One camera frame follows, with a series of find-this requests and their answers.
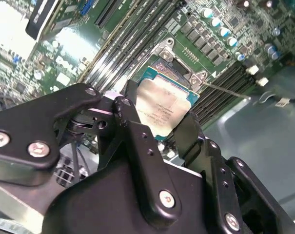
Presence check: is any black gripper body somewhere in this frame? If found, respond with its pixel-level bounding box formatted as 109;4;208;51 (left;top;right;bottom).
41;160;226;234

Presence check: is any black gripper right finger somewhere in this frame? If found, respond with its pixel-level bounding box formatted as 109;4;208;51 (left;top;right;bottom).
174;111;295;234

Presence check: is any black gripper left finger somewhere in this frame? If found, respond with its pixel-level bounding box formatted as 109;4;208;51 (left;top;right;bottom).
0;80;184;229

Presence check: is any silver green CPU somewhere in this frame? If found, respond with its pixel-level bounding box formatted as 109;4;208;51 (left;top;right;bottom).
135;65;200;142

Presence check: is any metal locking lever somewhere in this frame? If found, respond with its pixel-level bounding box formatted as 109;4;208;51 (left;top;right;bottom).
201;81;252;99

